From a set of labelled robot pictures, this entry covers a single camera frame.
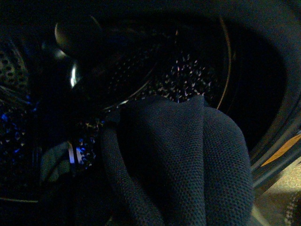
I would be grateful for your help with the dark navy knit garment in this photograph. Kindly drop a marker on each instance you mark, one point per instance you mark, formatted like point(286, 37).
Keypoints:
point(162, 164)

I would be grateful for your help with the grey front-load washing machine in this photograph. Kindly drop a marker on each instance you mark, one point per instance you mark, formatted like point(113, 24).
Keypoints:
point(46, 13)

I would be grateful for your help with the steel perforated washer drum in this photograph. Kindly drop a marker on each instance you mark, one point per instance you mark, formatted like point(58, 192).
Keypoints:
point(139, 57)

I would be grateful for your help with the dark rubber door gasket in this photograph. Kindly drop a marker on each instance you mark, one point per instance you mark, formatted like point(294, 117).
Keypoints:
point(266, 37)

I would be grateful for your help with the orange warning sticker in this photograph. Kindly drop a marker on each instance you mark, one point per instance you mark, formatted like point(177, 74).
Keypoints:
point(283, 149)

